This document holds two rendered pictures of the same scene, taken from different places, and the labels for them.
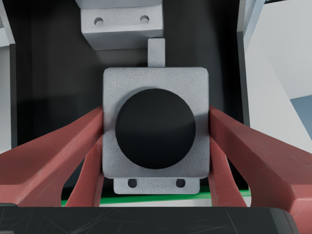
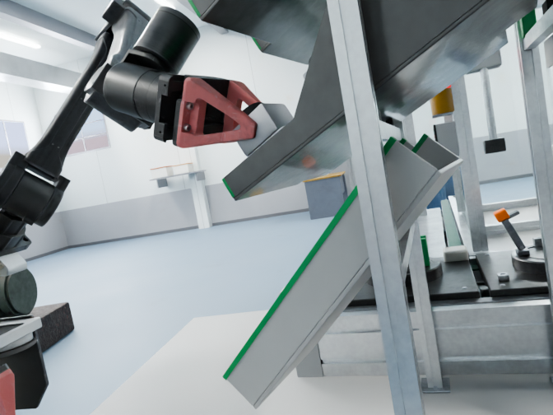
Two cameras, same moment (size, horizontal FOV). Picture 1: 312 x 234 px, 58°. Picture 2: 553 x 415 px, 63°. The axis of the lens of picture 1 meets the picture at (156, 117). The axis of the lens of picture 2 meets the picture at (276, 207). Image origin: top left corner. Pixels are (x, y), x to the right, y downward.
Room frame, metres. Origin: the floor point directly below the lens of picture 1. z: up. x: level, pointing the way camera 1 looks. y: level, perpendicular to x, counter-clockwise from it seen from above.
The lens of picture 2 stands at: (0.28, -0.39, 1.21)
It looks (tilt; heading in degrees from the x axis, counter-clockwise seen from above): 5 degrees down; 120
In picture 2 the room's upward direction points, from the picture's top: 10 degrees counter-clockwise
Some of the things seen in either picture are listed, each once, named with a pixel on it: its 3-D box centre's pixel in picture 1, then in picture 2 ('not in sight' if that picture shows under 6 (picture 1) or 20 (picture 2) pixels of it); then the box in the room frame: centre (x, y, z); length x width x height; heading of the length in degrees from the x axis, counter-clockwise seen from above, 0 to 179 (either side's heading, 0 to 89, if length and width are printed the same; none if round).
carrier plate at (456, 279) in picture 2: not in sight; (404, 281); (0.05, 0.44, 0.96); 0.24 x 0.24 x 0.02; 10
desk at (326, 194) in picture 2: not in sight; (328, 193); (-3.77, 9.16, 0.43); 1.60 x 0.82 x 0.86; 107
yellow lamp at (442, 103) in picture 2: not in sight; (442, 102); (0.13, 0.64, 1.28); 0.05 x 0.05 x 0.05
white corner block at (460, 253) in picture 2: not in sight; (456, 258); (0.13, 0.55, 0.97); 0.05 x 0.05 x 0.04; 10
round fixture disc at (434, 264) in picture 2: not in sight; (402, 271); (0.05, 0.44, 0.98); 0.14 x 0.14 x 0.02
